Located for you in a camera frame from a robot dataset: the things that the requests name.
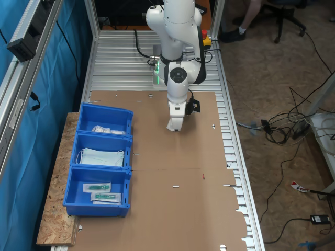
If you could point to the person's black shoe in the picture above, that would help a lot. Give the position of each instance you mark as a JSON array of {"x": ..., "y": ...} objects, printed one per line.
[
  {"x": 231, "y": 36},
  {"x": 239, "y": 21}
]

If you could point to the yellow emergency stop button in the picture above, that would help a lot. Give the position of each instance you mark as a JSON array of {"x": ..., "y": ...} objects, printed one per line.
[{"x": 207, "y": 40}]

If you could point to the printed white flat packet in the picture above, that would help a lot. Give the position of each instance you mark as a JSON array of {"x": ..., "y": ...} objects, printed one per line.
[{"x": 100, "y": 129}]

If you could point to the person's leg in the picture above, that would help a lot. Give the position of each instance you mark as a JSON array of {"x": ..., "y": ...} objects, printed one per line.
[{"x": 250, "y": 15}]

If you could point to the blue bin holding printed packets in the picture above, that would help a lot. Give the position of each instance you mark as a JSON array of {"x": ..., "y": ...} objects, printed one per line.
[{"x": 104, "y": 115}]

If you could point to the clear packet with green item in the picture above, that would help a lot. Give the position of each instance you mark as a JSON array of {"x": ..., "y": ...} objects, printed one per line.
[
  {"x": 96, "y": 187},
  {"x": 106, "y": 196}
]

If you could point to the red and white tag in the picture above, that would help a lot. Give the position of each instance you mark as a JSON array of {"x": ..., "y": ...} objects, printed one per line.
[{"x": 298, "y": 187}]

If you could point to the white shelf board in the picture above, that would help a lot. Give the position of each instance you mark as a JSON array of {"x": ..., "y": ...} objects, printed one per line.
[{"x": 325, "y": 141}]

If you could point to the aluminium frame post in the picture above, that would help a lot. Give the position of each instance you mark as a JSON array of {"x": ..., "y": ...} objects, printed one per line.
[
  {"x": 216, "y": 18},
  {"x": 91, "y": 21}
]

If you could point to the clear flat packet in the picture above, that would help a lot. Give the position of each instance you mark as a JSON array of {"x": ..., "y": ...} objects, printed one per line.
[{"x": 117, "y": 132}]

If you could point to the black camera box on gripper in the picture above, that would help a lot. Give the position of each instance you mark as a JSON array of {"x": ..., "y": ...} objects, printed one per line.
[{"x": 194, "y": 105}]

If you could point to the black power adapter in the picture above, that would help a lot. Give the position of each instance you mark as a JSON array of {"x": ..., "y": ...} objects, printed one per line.
[{"x": 319, "y": 219}]

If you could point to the black power socket strip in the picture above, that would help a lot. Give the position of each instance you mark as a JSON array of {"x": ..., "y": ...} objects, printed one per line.
[{"x": 24, "y": 44}]

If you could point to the black hanging plug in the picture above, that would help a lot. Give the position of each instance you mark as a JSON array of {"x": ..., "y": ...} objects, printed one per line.
[{"x": 34, "y": 102}]

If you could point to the OSB wood board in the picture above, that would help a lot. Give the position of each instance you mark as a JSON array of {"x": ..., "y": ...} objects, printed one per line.
[{"x": 57, "y": 183}]

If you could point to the blue bin holding masks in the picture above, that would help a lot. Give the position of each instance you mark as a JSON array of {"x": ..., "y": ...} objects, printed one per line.
[{"x": 102, "y": 142}]

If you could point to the grey tape piece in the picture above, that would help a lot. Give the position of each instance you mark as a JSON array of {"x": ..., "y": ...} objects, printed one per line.
[{"x": 253, "y": 128}]

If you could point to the blue tape piece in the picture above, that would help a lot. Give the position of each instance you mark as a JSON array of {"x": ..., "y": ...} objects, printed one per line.
[{"x": 307, "y": 244}]

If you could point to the brown cardboard sheet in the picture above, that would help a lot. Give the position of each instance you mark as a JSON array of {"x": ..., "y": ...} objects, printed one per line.
[{"x": 170, "y": 170}]

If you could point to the aluminium beam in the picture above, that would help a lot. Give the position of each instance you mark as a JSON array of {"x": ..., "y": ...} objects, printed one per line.
[{"x": 15, "y": 86}]

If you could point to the blue bin holding green-item packets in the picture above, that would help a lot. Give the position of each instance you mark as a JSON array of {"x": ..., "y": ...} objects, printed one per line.
[{"x": 78, "y": 193}]

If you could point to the black flat device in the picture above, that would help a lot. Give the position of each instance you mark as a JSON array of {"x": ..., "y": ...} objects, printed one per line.
[{"x": 201, "y": 9}]

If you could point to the stack of white face masks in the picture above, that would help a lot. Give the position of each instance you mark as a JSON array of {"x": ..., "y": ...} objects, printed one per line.
[{"x": 100, "y": 158}]

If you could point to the black office chair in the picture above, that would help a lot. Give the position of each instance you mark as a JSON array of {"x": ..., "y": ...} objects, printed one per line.
[{"x": 281, "y": 15}]

